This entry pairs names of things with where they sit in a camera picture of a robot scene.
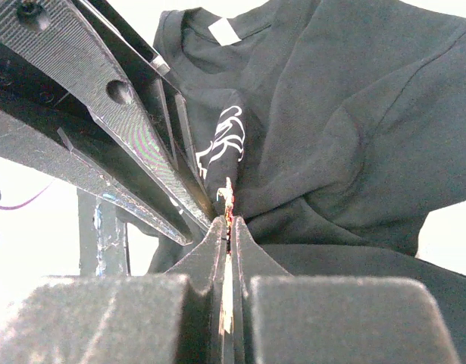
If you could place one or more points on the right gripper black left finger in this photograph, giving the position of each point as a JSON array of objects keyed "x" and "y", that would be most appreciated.
[{"x": 201, "y": 333}]

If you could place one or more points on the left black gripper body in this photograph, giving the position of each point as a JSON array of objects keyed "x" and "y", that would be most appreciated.
[{"x": 162, "y": 101}]

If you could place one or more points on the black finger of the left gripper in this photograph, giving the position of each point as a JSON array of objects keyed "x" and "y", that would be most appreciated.
[
  {"x": 21, "y": 143},
  {"x": 59, "y": 41}
]

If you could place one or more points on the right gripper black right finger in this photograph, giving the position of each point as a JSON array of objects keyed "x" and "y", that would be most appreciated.
[{"x": 248, "y": 260}]

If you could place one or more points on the red leaf brooch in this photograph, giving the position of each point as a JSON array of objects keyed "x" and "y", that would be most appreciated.
[{"x": 227, "y": 194}]

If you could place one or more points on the black floral print t-shirt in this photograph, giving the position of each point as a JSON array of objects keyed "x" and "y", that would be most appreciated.
[{"x": 340, "y": 125}]

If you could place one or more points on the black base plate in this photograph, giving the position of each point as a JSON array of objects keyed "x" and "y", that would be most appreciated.
[{"x": 104, "y": 247}]

